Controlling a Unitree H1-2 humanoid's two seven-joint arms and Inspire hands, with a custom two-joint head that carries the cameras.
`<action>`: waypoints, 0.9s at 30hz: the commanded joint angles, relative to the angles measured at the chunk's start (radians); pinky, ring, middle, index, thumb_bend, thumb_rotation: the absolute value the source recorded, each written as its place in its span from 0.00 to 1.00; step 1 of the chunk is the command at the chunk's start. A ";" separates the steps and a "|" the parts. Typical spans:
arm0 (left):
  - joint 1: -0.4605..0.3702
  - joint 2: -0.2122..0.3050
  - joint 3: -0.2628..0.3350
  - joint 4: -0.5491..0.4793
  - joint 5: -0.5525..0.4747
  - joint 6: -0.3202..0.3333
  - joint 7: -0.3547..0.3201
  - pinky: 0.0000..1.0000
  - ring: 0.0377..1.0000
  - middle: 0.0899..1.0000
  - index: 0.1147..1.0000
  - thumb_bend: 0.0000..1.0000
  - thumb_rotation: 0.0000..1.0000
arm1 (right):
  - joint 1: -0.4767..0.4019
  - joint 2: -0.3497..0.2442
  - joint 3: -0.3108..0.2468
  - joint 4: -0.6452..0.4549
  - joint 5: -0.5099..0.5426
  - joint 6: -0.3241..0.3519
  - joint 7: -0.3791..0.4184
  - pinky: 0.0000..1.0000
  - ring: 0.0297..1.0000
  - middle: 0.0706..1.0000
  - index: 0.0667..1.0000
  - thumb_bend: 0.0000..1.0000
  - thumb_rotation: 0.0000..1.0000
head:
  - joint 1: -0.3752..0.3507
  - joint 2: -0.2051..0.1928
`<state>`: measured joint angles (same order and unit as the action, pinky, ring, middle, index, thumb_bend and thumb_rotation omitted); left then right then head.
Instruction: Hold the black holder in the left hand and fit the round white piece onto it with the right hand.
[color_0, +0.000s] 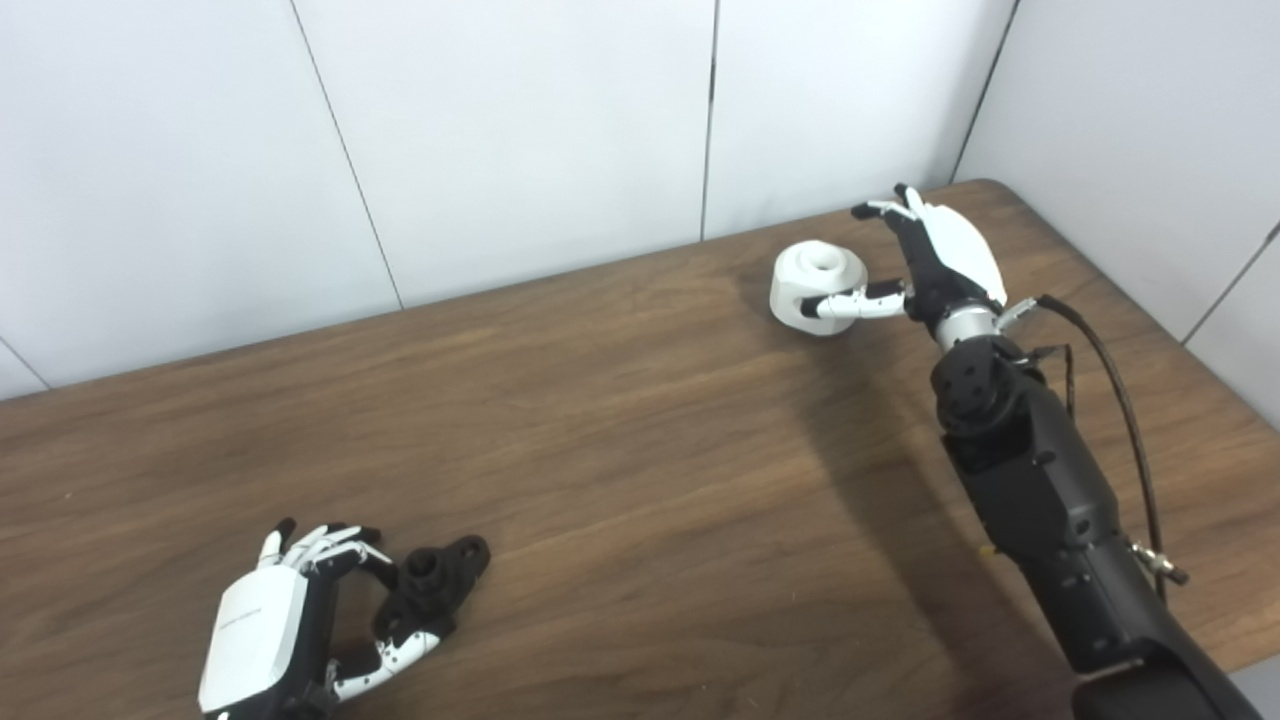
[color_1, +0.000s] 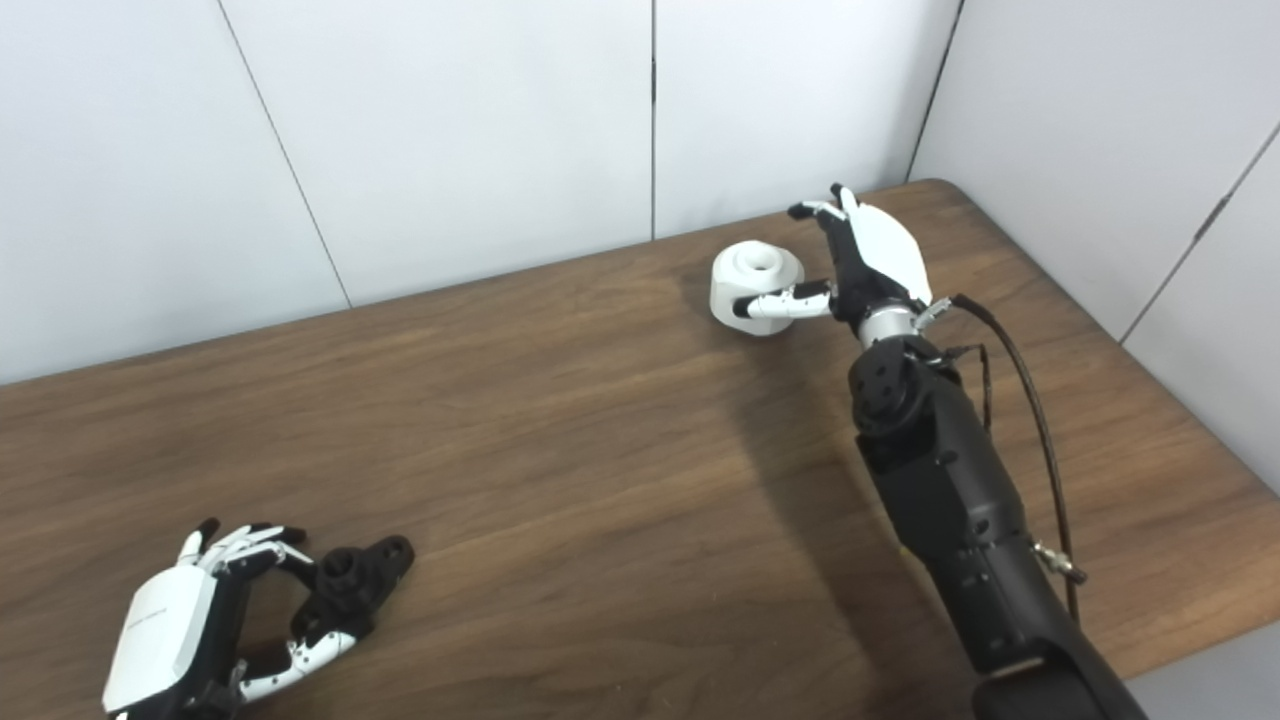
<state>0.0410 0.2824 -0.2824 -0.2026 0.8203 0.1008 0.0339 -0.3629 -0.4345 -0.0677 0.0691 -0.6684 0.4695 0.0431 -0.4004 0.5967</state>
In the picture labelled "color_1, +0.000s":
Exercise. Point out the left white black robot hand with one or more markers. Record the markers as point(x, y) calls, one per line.
point(160, 630)

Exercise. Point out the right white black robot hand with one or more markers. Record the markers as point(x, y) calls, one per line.
point(885, 250)

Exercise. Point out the round white plastic piece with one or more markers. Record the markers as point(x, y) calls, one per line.
point(735, 280)

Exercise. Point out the black plastic holder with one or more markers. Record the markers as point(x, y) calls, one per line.
point(350, 580)

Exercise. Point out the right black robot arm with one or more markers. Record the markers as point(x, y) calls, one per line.
point(950, 490)

